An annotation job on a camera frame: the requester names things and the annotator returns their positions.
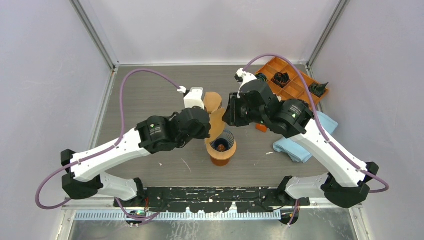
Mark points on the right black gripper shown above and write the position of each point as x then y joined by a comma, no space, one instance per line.
231,117

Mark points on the dark folded item right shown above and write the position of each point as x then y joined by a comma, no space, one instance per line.
318,89

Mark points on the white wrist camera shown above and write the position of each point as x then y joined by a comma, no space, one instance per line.
192,97
243,77

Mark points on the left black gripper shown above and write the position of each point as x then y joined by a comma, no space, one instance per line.
204,134

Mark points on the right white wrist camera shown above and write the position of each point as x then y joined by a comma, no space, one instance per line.
243,77

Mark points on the dark folded item back left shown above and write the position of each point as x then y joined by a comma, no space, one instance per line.
261,77

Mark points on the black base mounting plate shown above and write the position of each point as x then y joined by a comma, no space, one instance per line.
209,199

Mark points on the blue glass dripper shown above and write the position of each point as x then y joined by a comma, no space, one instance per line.
224,142

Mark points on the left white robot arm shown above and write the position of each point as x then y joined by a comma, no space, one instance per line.
87,177

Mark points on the dark folded item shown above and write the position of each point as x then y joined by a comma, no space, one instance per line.
261,77
281,79
318,89

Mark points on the amber glass carafe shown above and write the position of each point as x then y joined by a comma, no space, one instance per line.
219,162

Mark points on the orange coffee filter box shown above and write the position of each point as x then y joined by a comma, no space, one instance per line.
261,127

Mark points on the brown paper coffee filter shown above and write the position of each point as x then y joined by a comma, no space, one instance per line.
212,101

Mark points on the light blue cloth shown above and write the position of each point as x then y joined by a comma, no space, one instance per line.
297,153

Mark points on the white slotted cable duct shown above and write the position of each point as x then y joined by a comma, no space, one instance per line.
231,215

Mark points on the dark folded item back middle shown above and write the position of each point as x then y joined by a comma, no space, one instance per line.
281,79

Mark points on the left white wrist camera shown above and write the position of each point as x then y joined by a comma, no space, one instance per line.
192,97

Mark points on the orange compartment tray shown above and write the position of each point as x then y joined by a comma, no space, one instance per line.
295,88

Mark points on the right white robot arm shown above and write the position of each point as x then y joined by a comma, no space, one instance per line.
345,184

